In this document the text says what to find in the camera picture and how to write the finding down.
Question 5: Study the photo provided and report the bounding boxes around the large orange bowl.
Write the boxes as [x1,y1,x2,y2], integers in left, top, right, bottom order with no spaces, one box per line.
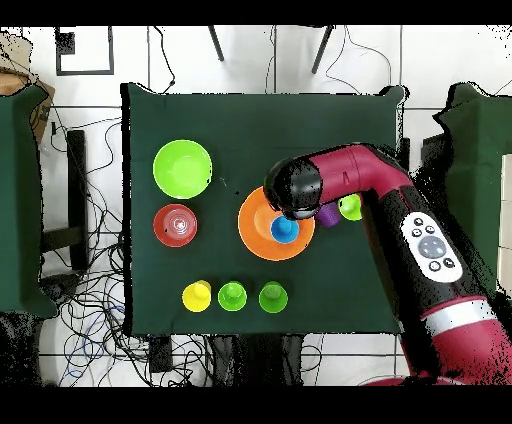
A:
[237,186,316,262]

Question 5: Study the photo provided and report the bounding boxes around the blue cup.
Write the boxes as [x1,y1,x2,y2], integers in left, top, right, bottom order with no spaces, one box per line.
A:
[270,215,301,245]

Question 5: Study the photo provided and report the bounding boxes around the purple cup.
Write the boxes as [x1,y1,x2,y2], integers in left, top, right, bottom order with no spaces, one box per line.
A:
[315,201,342,229]

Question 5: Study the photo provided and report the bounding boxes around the red bowl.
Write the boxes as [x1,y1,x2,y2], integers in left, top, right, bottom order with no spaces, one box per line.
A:
[152,203,199,248]

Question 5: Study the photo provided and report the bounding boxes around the large green bowl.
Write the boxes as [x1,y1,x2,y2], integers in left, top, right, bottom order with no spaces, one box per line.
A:
[152,138,214,200]

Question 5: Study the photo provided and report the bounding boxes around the yellow cup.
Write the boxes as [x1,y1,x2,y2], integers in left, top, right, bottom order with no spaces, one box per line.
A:
[181,279,213,314]

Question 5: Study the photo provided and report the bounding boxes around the dark green tablecloth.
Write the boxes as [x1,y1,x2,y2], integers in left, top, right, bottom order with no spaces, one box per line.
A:
[120,82,409,336]

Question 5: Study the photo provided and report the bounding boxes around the lime green cup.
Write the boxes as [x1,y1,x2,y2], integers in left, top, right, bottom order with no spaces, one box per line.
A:
[337,193,363,222]

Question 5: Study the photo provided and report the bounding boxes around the black floor stand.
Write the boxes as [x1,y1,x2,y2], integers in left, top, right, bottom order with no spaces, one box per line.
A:
[39,129,90,273]
[397,137,412,171]

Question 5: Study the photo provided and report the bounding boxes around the black power box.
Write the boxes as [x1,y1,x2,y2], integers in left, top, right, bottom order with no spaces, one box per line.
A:
[148,335,174,374]

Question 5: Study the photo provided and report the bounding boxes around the dark tripod leg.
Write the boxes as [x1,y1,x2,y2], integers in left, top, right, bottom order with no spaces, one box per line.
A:
[311,25,336,76]
[207,25,226,62]

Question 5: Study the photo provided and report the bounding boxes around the grey black device base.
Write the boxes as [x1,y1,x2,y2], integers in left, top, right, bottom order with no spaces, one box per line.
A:
[39,273,83,305]

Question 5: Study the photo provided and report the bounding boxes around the green cloth side table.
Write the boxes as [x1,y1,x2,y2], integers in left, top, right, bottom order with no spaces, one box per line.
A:
[432,82,512,297]
[0,85,59,319]

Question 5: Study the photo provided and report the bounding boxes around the cardboard box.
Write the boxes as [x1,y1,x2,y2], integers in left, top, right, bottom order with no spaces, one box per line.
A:
[0,67,56,145]

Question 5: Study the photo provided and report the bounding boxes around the tangle of floor cables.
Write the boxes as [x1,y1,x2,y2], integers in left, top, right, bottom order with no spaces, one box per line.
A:
[39,115,213,387]

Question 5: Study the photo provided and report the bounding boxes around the thin black cable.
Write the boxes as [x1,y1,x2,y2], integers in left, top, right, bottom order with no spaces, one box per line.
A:
[324,25,393,96]
[152,25,177,95]

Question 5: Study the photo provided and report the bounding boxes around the black square frame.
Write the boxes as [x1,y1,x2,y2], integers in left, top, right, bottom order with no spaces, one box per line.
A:
[54,25,115,76]

